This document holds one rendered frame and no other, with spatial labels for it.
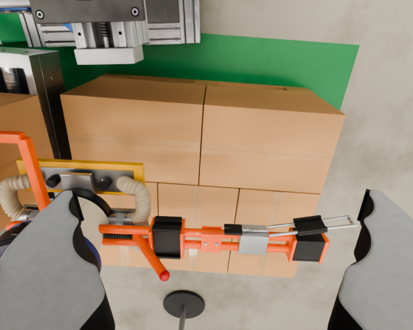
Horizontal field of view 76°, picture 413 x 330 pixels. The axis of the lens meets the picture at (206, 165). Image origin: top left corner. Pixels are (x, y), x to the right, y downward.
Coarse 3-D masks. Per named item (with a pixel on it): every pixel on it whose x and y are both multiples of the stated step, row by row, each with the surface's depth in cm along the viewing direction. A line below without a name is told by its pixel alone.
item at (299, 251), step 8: (296, 240) 64; (304, 240) 64; (312, 240) 64; (320, 240) 64; (296, 248) 65; (304, 248) 65; (312, 248) 65; (320, 248) 64; (288, 256) 67; (296, 256) 66; (304, 256) 66; (312, 256) 66; (320, 256) 66
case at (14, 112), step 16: (0, 96) 99; (16, 96) 100; (32, 96) 101; (0, 112) 88; (16, 112) 94; (32, 112) 101; (0, 128) 88; (16, 128) 95; (32, 128) 102; (0, 144) 89; (16, 144) 96; (48, 144) 111; (0, 160) 90; (0, 176) 90; (32, 192) 105; (0, 208) 91; (0, 224) 92
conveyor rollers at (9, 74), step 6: (6, 72) 106; (12, 72) 107; (24, 72) 106; (6, 78) 107; (12, 78) 107; (6, 84) 108; (12, 84) 108; (18, 84) 110; (0, 90) 112; (12, 90) 109; (18, 90) 111
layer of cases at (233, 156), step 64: (128, 128) 116; (192, 128) 115; (256, 128) 114; (320, 128) 113; (192, 192) 130; (256, 192) 129; (320, 192) 128; (128, 256) 152; (192, 256) 151; (256, 256) 149
